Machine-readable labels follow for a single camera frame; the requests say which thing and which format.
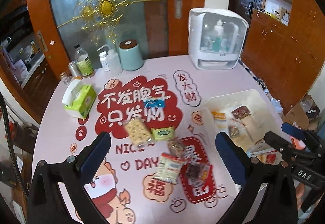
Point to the small white pill bottle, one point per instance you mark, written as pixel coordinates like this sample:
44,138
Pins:
104,62

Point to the red candy clear packet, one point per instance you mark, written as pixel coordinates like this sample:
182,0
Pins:
266,156

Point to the beige snack packet with label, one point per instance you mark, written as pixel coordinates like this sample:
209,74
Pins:
170,168

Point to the clear pastry packet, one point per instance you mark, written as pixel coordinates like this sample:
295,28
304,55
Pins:
234,130

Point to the teal canister with brown lid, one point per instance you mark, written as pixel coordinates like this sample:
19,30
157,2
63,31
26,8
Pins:
130,57

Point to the wooden sliding glass door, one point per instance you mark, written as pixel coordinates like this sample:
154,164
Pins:
152,23

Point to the dark dried fruit packet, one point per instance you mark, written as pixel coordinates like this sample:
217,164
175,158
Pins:
196,173

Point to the wooden kitchen cabinet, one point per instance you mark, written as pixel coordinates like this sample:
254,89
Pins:
43,79

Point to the green tissue box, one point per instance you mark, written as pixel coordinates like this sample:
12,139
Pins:
81,98

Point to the teal plastic bottle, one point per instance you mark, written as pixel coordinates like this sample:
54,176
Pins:
217,45

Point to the dark entrance door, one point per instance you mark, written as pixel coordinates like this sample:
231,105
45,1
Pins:
240,5

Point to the row of shoes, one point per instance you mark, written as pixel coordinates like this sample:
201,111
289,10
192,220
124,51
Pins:
264,85

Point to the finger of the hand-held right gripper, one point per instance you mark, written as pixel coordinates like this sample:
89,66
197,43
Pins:
278,140
292,129

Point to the red white snack packet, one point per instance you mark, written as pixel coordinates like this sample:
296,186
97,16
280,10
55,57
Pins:
240,112

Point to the wooden wall cabinet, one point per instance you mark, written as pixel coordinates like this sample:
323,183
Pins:
284,56

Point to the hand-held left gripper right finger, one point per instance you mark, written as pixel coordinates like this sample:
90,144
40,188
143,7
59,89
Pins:
229,158

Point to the white plastic bottle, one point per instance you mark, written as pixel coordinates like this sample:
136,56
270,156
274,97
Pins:
218,31

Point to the small glass jar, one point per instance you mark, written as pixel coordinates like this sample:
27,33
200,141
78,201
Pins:
65,78

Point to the orange white snack packet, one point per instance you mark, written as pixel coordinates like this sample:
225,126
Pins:
219,116

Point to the blue white snack packet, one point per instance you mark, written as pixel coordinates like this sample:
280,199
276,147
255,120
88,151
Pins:
154,103

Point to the long beige wafer packet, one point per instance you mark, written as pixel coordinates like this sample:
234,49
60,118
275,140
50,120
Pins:
251,125

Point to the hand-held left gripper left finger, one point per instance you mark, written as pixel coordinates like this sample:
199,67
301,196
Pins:
96,154

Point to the mixed nut clear packet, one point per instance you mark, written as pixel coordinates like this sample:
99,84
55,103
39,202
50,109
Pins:
176,147

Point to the white countertop storage cabinet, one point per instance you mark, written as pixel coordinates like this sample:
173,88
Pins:
195,36

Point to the glass bottle with green label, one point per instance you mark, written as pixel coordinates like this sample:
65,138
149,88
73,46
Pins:
83,64

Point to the pale puffed snack clear packet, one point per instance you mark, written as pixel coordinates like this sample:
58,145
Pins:
137,131

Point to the metal can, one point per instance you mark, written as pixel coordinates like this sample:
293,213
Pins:
74,69

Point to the gold door ornament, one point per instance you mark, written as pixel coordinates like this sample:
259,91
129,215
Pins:
105,6

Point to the cardboard box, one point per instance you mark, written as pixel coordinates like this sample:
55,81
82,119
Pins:
294,113

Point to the small green snack packet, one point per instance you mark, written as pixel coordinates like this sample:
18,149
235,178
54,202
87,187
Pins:
162,133

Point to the white plastic storage bin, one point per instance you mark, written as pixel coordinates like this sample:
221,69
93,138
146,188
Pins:
254,100

